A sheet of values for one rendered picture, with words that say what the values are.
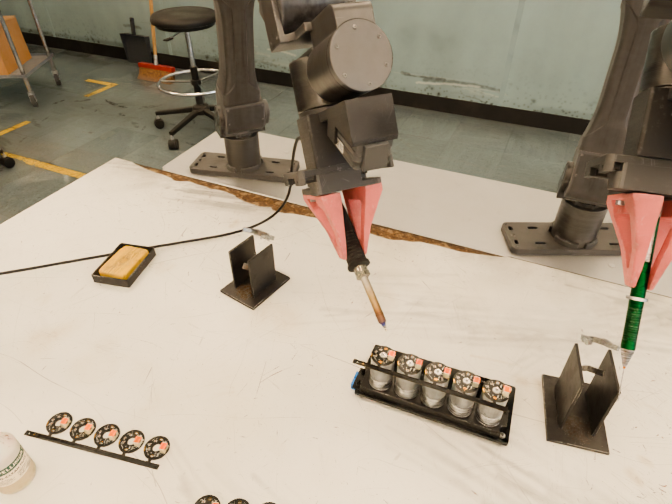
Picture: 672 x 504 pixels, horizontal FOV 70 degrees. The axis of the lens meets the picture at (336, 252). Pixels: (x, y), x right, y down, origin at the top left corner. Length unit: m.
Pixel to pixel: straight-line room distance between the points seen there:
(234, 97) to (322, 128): 0.38
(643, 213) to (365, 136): 0.22
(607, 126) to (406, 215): 0.31
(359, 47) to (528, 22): 2.62
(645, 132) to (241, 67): 0.57
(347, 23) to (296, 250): 0.39
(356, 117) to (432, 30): 2.73
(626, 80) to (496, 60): 2.39
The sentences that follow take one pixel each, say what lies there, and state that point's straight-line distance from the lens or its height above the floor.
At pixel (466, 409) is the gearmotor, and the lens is 0.52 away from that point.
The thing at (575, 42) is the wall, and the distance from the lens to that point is 3.04.
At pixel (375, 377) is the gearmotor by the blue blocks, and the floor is 0.79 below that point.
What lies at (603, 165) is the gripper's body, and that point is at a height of 1.02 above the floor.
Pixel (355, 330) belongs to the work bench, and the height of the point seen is 0.75.
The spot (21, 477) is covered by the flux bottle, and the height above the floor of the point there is 0.77.
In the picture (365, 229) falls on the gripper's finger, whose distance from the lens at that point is 0.50.
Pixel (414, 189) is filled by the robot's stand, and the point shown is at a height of 0.75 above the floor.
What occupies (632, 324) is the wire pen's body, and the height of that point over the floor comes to 0.91.
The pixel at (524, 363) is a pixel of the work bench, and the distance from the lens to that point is 0.61.
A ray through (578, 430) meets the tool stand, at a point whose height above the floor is 0.75.
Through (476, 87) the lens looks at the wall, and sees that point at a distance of 3.15.
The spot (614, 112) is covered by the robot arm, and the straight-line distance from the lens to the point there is 0.72.
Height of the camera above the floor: 1.20
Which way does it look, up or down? 38 degrees down
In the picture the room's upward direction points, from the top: straight up
